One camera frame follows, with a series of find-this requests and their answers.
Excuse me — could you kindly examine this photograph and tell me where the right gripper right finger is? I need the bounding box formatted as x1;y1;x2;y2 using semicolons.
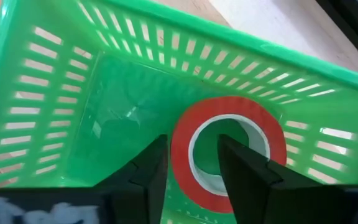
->
218;134;347;224

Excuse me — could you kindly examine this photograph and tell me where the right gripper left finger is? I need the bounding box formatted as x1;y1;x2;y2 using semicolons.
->
94;134;169;224

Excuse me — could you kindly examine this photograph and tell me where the red tape roll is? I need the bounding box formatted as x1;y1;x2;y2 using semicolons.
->
170;95;288;214

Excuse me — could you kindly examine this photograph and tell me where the green plastic basket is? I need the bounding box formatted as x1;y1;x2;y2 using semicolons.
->
0;0;358;224

